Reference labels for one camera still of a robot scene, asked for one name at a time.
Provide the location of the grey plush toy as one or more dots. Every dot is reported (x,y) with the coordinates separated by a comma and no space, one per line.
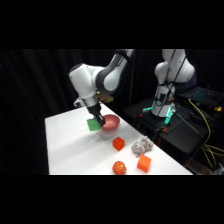
(141,146)

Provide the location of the black laptop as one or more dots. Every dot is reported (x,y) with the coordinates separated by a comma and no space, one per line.
(203,95)

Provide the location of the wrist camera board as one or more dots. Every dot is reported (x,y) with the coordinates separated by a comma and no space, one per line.
(104,98)

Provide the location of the black curtain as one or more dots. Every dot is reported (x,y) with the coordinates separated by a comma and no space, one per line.
(36,93)

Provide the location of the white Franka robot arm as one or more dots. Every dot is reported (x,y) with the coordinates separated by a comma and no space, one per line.
(100,78)

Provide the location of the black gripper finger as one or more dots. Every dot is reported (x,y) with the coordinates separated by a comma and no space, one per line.
(92,117)
(101,121)

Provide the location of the small yellow object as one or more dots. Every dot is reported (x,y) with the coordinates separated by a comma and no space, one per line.
(218,108)

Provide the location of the black robot stand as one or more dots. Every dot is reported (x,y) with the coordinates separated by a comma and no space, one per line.
(180,133)

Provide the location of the green cube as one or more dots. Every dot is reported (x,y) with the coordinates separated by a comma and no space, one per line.
(93,125)

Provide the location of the orange dotted ball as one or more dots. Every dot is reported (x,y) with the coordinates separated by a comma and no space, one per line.
(119,168)

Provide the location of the red cube block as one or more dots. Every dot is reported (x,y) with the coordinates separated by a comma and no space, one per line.
(118,143)

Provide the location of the orange cube block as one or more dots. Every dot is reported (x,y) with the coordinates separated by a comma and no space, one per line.
(144,163)

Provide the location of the pink bowl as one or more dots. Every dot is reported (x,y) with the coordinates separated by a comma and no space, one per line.
(112,122)

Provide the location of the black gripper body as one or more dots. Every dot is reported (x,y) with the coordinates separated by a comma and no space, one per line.
(94,110)

